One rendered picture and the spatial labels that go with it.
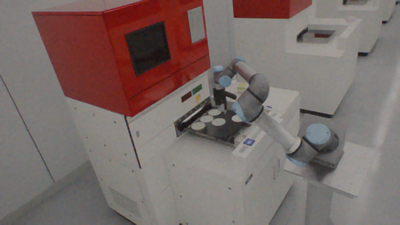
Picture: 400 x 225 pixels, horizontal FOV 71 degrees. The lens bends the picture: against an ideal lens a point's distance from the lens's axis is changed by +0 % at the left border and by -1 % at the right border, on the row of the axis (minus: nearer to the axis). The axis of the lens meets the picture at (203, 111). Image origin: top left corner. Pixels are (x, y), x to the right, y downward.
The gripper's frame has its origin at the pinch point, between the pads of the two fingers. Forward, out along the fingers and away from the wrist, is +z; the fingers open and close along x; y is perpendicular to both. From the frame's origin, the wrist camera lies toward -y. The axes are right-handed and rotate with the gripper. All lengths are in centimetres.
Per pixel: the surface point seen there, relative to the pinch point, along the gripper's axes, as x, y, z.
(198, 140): 8.2, 23.1, 15.2
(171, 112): 3.1, 38.3, -8.5
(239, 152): 47.4, 1.0, 1.4
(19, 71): -75, 168, -33
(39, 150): -66, 177, 45
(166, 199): 20, 54, 55
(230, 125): 7.3, -1.8, 7.3
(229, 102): -17.5, -6.4, 1.8
